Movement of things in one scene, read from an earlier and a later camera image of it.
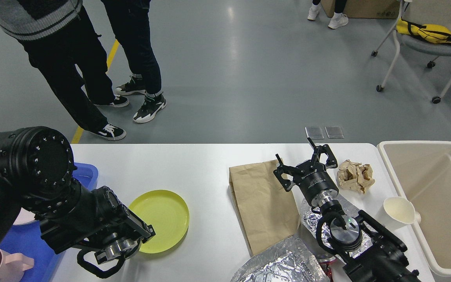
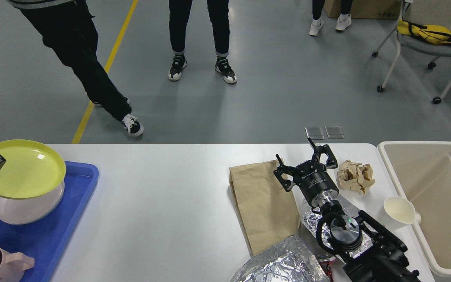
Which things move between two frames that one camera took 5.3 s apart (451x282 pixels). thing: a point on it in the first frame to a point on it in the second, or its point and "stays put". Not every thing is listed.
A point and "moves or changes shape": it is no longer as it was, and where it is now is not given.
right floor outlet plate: x=334 y=132 stays put
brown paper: x=351 y=175 stays put
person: x=131 y=19 to x=179 y=11
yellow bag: x=433 y=33 stays put
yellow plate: x=168 y=214 moves or changes shape
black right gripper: x=318 y=186 stays put
